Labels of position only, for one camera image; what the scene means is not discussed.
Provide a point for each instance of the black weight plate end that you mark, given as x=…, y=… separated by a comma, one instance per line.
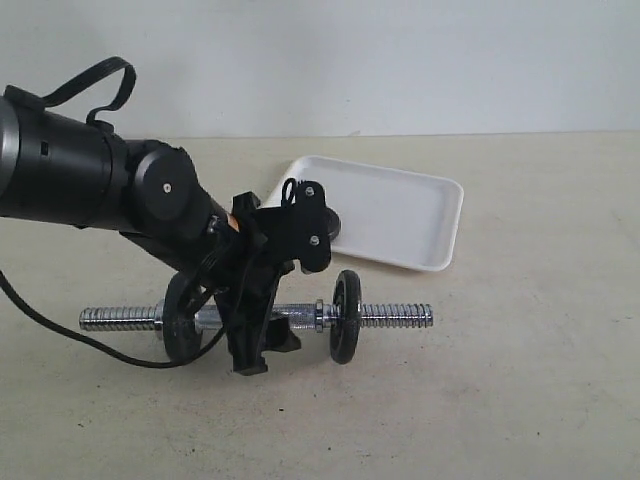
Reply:
x=344, y=331
x=182, y=342

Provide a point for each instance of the white plastic tray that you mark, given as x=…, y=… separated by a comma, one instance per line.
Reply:
x=390, y=216

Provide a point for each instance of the chrome star collar nut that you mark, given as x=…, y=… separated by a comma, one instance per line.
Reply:
x=158, y=320

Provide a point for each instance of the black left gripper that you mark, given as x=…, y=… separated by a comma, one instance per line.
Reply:
x=238, y=274

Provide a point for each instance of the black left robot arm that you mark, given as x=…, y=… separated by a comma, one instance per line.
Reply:
x=58, y=170

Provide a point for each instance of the black weight plate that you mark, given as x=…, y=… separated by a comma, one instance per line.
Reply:
x=333, y=223

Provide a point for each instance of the chrome threaded dumbbell bar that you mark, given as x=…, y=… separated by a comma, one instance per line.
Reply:
x=316, y=316

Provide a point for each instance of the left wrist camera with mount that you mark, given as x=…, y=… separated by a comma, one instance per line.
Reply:
x=297, y=229

